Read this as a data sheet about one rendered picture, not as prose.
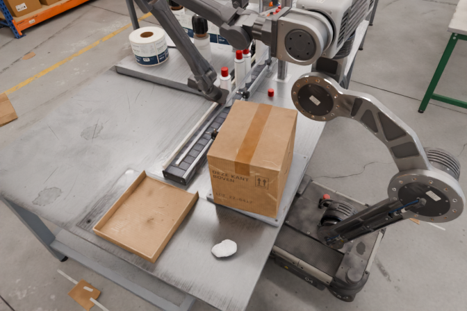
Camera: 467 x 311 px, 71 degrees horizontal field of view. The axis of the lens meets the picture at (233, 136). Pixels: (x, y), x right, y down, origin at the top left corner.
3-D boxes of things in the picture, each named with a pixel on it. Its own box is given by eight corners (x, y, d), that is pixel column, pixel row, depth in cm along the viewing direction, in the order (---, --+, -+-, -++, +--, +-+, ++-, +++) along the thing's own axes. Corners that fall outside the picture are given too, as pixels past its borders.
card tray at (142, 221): (146, 175, 138) (144, 169, 136) (199, 196, 129) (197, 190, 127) (95, 234, 120) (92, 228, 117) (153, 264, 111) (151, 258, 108)
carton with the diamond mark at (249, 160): (238, 147, 145) (235, 98, 126) (292, 159, 138) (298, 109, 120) (213, 203, 125) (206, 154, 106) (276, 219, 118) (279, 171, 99)
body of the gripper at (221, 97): (210, 85, 151) (203, 80, 144) (230, 91, 147) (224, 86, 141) (206, 99, 151) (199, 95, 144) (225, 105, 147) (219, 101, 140)
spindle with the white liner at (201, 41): (201, 60, 193) (195, 10, 172) (215, 62, 190) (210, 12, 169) (194, 67, 187) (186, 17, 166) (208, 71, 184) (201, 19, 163)
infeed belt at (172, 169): (295, 14, 239) (295, 9, 237) (306, 16, 237) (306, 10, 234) (165, 177, 136) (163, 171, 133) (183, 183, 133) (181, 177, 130)
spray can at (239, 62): (238, 82, 175) (236, 48, 160) (247, 85, 173) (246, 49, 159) (233, 87, 171) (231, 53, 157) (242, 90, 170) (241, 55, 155)
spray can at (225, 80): (224, 99, 165) (222, 64, 150) (234, 102, 163) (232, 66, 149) (219, 105, 161) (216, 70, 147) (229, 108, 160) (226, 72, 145)
